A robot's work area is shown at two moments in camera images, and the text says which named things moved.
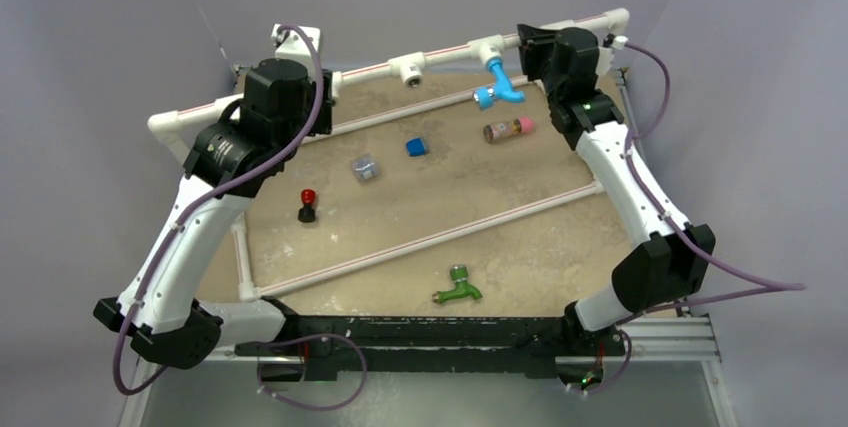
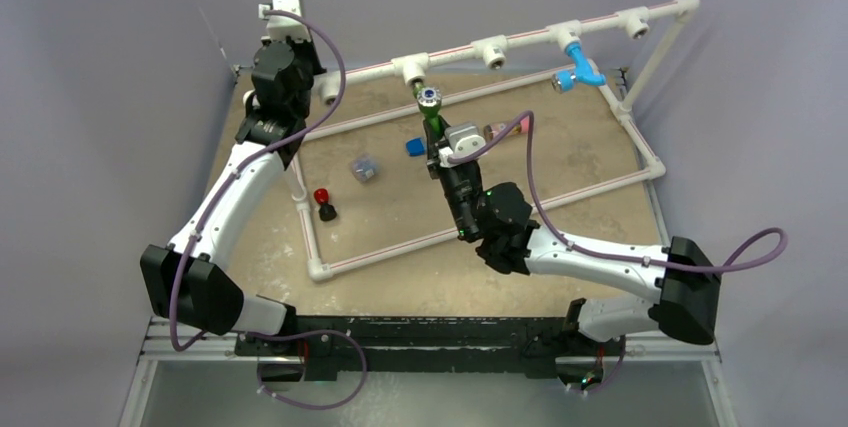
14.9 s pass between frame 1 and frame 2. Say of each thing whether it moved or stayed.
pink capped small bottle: stayed
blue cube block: stayed
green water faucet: moved
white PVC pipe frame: moved
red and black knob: moved
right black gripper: moved
